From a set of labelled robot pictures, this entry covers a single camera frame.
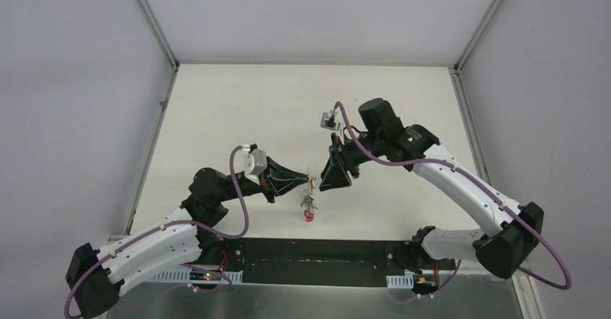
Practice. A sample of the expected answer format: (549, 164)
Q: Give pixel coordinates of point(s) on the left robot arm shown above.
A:
(99, 277)

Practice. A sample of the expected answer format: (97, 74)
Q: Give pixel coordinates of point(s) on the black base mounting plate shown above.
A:
(306, 262)

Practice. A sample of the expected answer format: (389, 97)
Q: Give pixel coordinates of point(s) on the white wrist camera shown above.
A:
(255, 163)
(329, 122)

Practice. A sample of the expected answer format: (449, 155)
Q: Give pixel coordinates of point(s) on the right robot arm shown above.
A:
(506, 230)

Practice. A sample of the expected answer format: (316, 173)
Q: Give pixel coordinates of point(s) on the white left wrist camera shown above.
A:
(255, 163)

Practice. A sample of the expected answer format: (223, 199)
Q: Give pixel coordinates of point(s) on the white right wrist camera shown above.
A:
(329, 122)

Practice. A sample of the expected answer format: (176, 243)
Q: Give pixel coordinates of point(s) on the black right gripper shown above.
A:
(334, 174)

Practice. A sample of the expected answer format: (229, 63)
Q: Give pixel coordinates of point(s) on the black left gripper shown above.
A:
(266, 179)

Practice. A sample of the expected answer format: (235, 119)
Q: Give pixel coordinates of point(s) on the aluminium frame rails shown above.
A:
(264, 70)

